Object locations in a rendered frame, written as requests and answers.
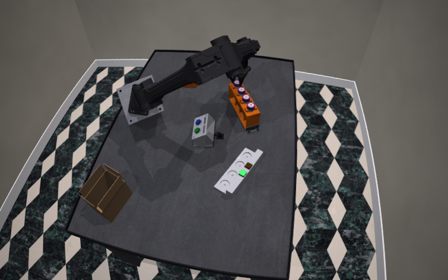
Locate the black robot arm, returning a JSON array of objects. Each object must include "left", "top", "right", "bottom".
[{"left": 128, "top": 36, "right": 260, "bottom": 116}]

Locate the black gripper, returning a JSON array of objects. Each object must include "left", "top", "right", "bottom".
[{"left": 230, "top": 61, "right": 251, "bottom": 86}]

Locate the brown cardboard box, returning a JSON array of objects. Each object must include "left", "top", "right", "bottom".
[{"left": 79, "top": 163, "right": 133, "bottom": 223}]

